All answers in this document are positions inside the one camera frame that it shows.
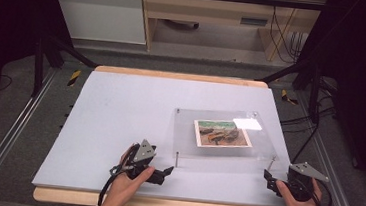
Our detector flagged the pale grey table mat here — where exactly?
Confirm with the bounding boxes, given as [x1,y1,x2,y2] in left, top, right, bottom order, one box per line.
[31,66,302,206]

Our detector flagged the black metal stand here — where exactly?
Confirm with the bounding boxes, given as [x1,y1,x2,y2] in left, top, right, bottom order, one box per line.
[255,53,325,125]
[30,32,101,103]

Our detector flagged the thin black floor cable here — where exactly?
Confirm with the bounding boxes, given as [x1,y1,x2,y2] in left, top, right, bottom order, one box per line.
[0,73,15,96]

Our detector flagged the wooden table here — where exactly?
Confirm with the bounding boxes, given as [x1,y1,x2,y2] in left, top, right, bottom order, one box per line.
[32,60,303,206]

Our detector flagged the grey desk label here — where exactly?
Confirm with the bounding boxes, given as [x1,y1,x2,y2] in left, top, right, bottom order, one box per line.
[239,16,270,28]

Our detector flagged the aluminium floor rail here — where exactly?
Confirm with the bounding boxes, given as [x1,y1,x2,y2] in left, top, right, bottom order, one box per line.
[285,92,366,206]
[0,63,59,206]

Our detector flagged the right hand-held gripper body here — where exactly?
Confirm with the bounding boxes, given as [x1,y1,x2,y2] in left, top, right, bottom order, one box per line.
[276,159,331,204]

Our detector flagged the white cabinet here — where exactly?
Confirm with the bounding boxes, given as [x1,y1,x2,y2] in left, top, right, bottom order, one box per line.
[41,0,151,47]

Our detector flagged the black floor cable bundle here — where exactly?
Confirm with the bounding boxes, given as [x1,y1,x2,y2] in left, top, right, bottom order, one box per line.
[279,91,339,138]

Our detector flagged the black hanging cables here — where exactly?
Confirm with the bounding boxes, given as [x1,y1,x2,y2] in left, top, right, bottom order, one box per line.
[264,0,312,66]

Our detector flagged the black curtain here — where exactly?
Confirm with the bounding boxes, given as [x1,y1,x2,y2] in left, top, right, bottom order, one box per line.
[0,0,78,132]
[283,0,366,203]

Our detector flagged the clear acrylic photo frame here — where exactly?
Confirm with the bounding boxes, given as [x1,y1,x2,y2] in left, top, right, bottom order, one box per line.
[168,103,283,177]

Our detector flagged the black object under desk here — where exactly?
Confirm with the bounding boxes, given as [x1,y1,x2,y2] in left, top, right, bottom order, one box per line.
[162,18,200,31]

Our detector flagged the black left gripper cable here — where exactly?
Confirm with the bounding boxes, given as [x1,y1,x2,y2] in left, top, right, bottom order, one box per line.
[97,141,141,206]

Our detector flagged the long black floor cable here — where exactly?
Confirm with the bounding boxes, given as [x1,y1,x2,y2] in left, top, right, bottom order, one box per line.
[291,121,320,166]

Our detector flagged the boat painting print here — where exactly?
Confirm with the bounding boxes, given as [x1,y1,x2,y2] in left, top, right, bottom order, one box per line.
[191,117,256,153]

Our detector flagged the light wooden desk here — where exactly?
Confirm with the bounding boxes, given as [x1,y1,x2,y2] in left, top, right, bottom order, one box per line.
[133,0,329,68]

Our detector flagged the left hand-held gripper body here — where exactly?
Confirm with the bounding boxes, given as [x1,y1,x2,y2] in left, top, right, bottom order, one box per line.
[109,136,169,186]

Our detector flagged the person's left hand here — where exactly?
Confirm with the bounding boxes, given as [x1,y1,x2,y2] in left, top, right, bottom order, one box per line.
[99,140,158,206]

